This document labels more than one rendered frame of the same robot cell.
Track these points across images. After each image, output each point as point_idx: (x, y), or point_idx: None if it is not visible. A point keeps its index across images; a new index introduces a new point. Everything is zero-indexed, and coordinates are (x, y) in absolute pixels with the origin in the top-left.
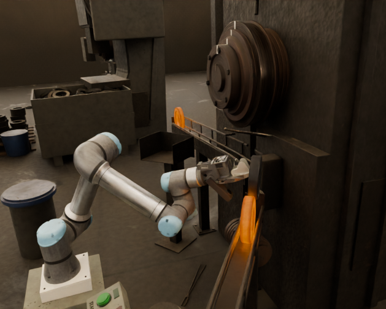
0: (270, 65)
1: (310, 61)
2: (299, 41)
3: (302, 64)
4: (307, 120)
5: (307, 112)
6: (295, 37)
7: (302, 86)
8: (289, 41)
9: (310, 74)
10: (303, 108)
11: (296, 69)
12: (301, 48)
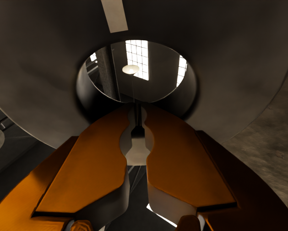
0: None
1: (243, 153)
2: (263, 179)
3: (265, 159)
4: (283, 84)
5: (279, 98)
6: (273, 187)
7: (277, 138)
8: None
9: (249, 143)
10: None
11: None
12: (261, 173)
